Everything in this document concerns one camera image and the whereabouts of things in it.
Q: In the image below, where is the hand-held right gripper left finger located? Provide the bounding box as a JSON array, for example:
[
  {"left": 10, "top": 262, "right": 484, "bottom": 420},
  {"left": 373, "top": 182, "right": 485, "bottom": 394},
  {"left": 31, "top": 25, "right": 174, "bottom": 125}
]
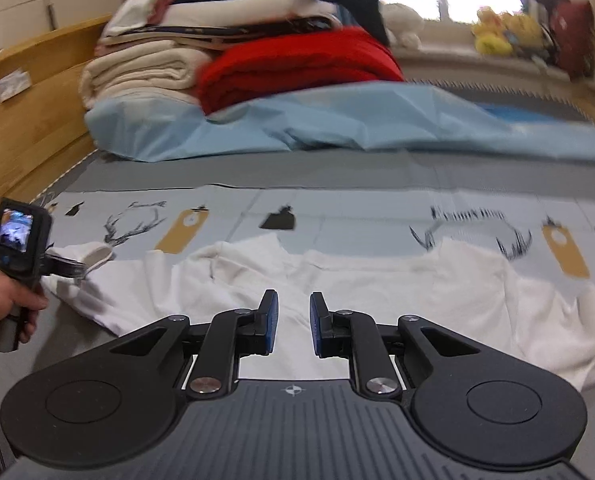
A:
[{"left": 104, "top": 289, "right": 280, "bottom": 402}]

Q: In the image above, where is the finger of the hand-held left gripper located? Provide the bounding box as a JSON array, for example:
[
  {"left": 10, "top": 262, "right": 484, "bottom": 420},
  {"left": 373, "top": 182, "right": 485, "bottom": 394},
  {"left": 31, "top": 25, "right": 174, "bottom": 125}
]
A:
[{"left": 46, "top": 251, "right": 91, "bottom": 281}]

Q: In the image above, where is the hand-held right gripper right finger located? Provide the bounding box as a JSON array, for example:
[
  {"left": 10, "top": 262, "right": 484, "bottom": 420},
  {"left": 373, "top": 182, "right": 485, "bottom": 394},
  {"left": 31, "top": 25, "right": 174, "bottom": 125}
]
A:
[{"left": 309, "top": 291, "right": 483, "bottom": 400}]

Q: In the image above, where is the white shirt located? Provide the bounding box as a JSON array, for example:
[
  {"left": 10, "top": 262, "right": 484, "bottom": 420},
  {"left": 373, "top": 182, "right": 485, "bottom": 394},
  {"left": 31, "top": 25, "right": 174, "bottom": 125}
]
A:
[{"left": 42, "top": 236, "right": 595, "bottom": 393}]

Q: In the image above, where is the printed bed sheet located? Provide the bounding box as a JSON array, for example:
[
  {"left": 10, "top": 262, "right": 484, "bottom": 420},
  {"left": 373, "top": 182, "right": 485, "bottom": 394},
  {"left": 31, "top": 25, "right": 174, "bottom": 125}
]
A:
[{"left": 37, "top": 184, "right": 595, "bottom": 293}]

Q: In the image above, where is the grey bed sheet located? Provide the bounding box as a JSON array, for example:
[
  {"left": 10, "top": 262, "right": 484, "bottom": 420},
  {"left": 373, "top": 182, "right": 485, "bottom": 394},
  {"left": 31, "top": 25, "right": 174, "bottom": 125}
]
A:
[{"left": 0, "top": 150, "right": 595, "bottom": 461}]

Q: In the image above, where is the white tissue pack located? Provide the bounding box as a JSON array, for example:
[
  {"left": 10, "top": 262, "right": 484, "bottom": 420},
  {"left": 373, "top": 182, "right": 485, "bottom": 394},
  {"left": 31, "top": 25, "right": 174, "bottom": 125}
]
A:
[{"left": 0, "top": 70, "right": 33, "bottom": 111}]

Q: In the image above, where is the thick cream folded blanket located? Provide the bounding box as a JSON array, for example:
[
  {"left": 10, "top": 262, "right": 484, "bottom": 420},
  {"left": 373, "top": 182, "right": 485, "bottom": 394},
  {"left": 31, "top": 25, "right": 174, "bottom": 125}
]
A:
[{"left": 80, "top": 46, "right": 213, "bottom": 111}]

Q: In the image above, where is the light blue quilt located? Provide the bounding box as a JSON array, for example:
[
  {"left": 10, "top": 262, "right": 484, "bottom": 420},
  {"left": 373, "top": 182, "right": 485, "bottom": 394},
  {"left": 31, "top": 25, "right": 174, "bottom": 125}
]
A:
[{"left": 84, "top": 82, "right": 595, "bottom": 167}]

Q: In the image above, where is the red blanket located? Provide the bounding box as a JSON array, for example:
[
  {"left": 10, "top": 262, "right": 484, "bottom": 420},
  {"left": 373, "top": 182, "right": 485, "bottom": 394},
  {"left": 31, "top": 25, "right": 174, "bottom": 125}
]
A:
[{"left": 194, "top": 27, "right": 406, "bottom": 116}]

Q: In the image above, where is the grey patterned mat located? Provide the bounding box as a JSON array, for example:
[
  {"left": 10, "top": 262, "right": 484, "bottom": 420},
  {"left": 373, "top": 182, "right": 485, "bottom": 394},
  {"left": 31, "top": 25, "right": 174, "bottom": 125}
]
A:
[{"left": 406, "top": 77, "right": 595, "bottom": 133}]

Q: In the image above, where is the dark patterned folded cloth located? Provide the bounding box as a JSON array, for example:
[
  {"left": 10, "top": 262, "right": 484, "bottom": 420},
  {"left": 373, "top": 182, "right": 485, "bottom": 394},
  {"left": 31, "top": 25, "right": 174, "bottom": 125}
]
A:
[{"left": 97, "top": 12, "right": 344, "bottom": 54}]

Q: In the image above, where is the flat cream folded blanket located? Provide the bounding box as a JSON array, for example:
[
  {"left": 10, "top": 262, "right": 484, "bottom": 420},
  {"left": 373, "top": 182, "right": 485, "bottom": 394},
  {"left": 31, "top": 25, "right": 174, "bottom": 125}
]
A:
[{"left": 100, "top": 0, "right": 343, "bottom": 46}]

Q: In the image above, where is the white plush toy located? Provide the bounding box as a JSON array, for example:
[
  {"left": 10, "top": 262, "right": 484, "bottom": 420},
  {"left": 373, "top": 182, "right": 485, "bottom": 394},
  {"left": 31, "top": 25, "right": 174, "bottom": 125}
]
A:
[{"left": 380, "top": 2, "right": 424, "bottom": 51}]

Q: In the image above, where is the yellow plush toy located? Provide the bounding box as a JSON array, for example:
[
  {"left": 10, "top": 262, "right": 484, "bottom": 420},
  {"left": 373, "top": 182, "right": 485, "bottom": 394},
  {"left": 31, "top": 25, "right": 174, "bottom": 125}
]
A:
[
  {"left": 471, "top": 6, "right": 515, "bottom": 58},
  {"left": 507, "top": 10, "right": 561, "bottom": 63}
]

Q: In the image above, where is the red bag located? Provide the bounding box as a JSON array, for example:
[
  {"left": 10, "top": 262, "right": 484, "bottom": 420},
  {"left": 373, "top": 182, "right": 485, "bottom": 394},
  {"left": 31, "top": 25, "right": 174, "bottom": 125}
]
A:
[{"left": 550, "top": 0, "right": 595, "bottom": 81}]

